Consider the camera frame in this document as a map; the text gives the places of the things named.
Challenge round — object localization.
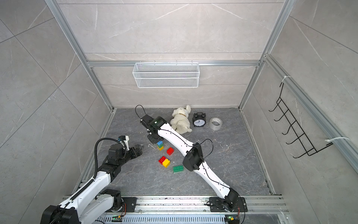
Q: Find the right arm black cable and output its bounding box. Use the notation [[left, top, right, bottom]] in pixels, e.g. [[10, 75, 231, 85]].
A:
[[135, 105, 247, 224]]

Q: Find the red square lego brick bottom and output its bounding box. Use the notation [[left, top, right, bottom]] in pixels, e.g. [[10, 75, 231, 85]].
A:
[[158, 156, 167, 164]]

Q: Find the white wire mesh basket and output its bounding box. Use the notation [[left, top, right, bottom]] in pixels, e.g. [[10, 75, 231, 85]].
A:
[[132, 62, 200, 88]]

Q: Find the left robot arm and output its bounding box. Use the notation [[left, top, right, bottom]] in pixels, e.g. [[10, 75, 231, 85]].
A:
[[40, 144, 144, 224]]

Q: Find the black alarm clock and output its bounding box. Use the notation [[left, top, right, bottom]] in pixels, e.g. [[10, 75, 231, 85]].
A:
[[192, 112, 206, 127]]

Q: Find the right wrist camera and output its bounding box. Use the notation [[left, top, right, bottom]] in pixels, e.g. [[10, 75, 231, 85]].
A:
[[140, 114, 153, 129]]

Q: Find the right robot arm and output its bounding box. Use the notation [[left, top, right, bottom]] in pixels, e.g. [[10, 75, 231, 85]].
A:
[[140, 114, 240, 212]]

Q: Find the clear tape roll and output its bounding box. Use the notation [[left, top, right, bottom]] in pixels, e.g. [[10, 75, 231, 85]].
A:
[[209, 117, 223, 131]]

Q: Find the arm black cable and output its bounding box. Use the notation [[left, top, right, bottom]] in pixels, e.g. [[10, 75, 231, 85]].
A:
[[93, 137, 124, 180], [135, 105, 247, 224]]

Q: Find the aluminium mounting rail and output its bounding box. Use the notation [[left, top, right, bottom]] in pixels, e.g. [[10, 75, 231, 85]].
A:
[[119, 196, 289, 215]]

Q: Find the red square lego brick top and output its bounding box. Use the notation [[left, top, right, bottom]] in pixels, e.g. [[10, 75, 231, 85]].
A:
[[167, 147, 174, 155]]

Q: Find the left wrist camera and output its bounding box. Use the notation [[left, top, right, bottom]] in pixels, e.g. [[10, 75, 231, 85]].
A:
[[118, 135, 129, 151]]

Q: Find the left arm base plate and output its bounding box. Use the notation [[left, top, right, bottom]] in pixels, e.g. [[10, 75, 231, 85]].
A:
[[105, 197, 138, 213]]

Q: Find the dark green long lego brick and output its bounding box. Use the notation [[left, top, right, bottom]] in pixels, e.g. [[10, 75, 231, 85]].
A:
[[173, 165, 184, 173]]

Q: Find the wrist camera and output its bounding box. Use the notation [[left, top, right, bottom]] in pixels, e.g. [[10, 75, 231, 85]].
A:
[[118, 135, 129, 151], [140, 114, 153, 129]]

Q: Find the yellow square lego brick bottom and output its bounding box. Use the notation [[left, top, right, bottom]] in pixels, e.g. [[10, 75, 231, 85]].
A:
[[162, 159, 170, 168]]

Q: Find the black wire hook rack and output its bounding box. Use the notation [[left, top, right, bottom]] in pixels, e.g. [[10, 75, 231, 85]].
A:
[[269, 83, 333, 159]]

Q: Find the red square lego brick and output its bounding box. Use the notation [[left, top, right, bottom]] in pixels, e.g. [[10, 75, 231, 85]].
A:
[[167, 147, 174, 155], [158, 156, 167, 164]]

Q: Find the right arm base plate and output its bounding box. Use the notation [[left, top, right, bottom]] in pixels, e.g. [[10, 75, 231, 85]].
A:
[[206, 197, 248, 213]]

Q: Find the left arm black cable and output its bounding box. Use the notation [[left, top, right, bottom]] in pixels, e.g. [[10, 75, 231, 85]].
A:
[[93, 137, 124, 180]]

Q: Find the white plush dog toy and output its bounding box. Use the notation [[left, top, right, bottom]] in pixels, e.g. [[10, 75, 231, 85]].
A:
[[170, 105, 192, 134]]

